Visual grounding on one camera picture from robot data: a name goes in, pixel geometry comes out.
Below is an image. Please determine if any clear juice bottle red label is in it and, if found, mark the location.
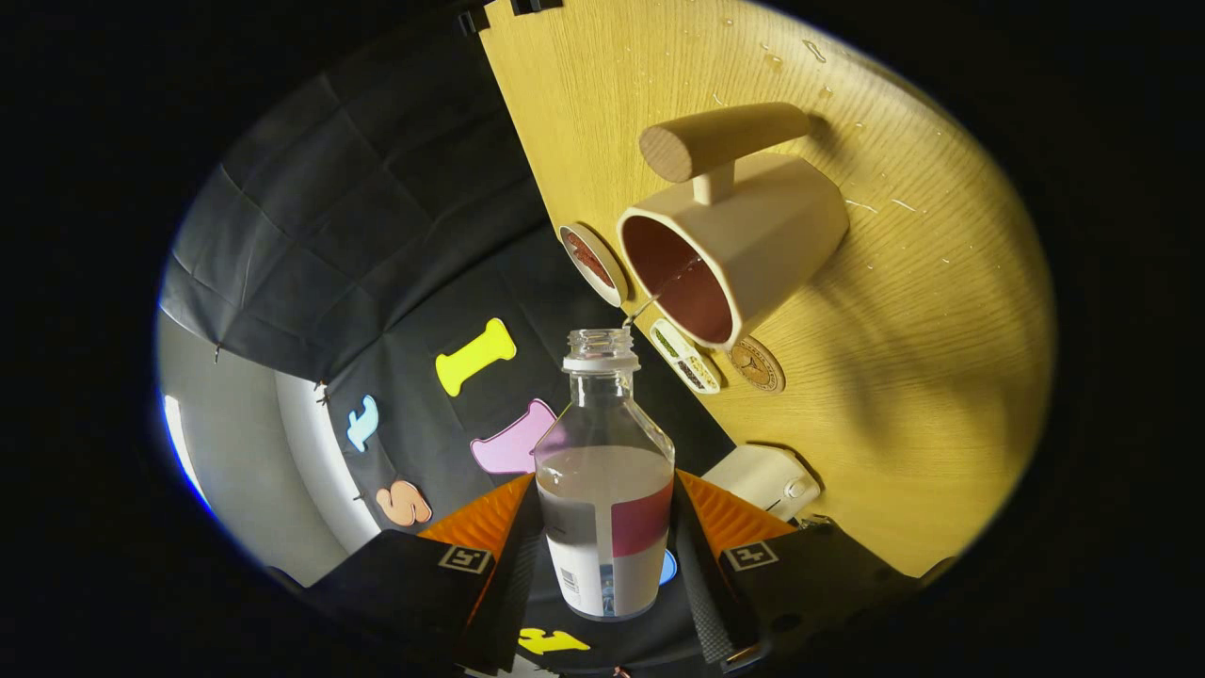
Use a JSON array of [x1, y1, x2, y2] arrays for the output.
[[533, 328, 677, 622]]

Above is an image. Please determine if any red sausage piece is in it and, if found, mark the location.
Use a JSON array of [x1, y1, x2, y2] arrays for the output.
[[568, 233, 613, 288]]

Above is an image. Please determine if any round wooden coaster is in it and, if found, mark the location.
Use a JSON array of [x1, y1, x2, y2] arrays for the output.
[[728, 336, 786, 394]]

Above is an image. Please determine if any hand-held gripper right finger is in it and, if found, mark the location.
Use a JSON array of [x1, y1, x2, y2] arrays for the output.
[[668, 469, 922, 674]]

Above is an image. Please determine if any white divided condiment tray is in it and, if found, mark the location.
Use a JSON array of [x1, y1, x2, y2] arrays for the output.
[[649, 318, 722, 395]]

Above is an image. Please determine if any wooden table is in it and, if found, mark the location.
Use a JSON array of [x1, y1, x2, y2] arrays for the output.
[[478, 0, 1057, 577]]

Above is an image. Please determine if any beige cup wooden handle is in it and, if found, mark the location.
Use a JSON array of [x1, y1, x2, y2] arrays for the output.
[[617, 102, 850, 351]]

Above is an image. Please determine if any white round plate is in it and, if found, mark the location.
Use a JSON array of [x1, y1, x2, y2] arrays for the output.
[[558, 223, 629, 308]]

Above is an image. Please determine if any white toaster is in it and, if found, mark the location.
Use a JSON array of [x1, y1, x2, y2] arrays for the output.
[[701, 444, 823, 524]]

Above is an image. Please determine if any black backdrop cloth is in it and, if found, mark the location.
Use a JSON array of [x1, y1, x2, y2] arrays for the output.
[[160, 19, 735, 674]]

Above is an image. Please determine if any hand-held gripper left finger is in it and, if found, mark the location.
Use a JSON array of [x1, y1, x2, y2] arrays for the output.
[[306, 471, 545, 674]]

